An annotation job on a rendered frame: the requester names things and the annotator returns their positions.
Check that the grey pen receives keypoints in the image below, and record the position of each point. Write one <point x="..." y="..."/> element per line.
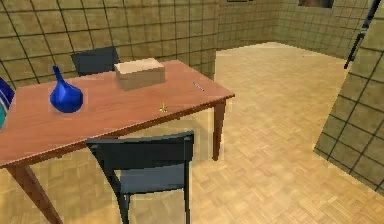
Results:
<point x="198" y="86"/>

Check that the small yellow-green object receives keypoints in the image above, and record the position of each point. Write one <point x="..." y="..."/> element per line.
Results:
<point x="163" y="108"/>

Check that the tan cardboard box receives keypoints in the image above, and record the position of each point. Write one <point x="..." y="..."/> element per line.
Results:
<point x="140" y="74"/>

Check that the dark grey chair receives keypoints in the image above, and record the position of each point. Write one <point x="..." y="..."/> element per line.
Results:
<point x="95" y="60"/>
<point x="146" y="166"/>

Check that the brown wooden table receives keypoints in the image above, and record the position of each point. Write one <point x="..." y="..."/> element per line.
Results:
<point x="110" y="106"/>

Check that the blue vase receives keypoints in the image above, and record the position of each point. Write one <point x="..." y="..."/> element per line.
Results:
<point x="66" y="96"/>

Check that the dark framed picture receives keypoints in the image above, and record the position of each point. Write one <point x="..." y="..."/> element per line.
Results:
<point x="315" y="3"/>

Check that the blue and teal striped object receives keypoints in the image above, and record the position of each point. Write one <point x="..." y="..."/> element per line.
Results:
<point x="4" y="100"/>

